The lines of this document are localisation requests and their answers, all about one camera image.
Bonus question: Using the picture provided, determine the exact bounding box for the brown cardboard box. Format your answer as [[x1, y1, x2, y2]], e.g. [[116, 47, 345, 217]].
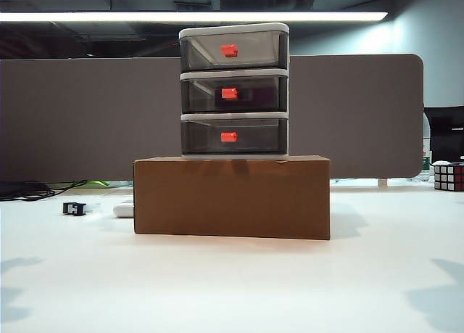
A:
[[133, 154, 332, 241]]

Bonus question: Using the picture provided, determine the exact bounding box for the small white flat device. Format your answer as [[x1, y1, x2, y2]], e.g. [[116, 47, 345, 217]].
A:
[[112, 199, 136, 218]]

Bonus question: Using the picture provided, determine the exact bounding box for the grey desk partition panel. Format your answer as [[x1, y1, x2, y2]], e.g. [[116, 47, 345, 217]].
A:
[[0, 53, 426, 184]]

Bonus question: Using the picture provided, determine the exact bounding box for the white ceiling light strip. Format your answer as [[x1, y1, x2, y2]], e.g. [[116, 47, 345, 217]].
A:
[[0, 11, 389, 23]]

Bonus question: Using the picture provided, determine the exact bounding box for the small black blue clip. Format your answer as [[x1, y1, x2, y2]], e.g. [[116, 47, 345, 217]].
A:
[[62, 201, 88, 217]]

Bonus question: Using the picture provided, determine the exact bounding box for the clear water bottle green label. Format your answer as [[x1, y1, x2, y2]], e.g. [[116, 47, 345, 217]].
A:
[[422, 136, 434, 182]]

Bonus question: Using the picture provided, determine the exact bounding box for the black office chair back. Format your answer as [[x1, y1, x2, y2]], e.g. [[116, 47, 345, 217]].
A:
[[423, 106, 464, 165]]

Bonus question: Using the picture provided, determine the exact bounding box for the black Rubik's cube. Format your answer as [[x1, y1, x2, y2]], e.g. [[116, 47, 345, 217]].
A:
[[434, 163, 464, 193]]

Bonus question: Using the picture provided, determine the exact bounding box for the white plastic drawer cabinet frame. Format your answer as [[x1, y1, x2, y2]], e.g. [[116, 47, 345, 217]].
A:
[[178, 22, 291, 162]]

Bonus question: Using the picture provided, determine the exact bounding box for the black desk cable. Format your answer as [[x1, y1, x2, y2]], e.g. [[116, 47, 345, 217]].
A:
[[0, 179, 90, 202]]

